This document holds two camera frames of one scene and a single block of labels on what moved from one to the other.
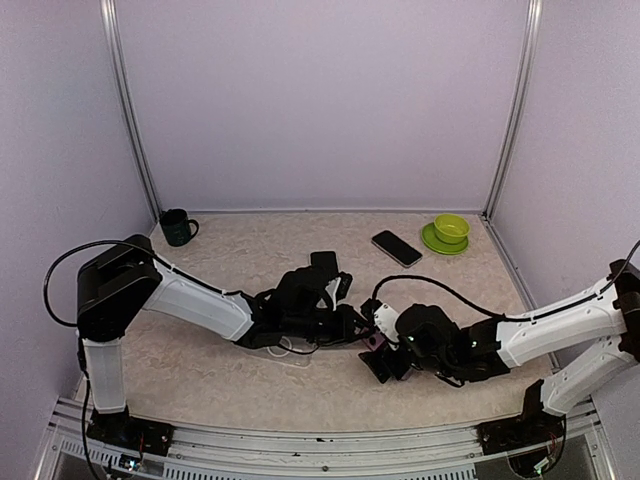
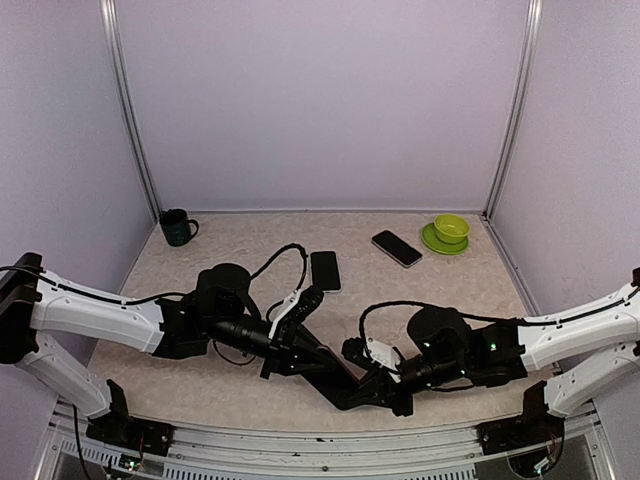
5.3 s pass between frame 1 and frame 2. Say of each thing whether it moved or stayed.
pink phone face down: moved
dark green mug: stayed
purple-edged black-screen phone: stayed
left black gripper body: moved
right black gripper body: moved
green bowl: stayed
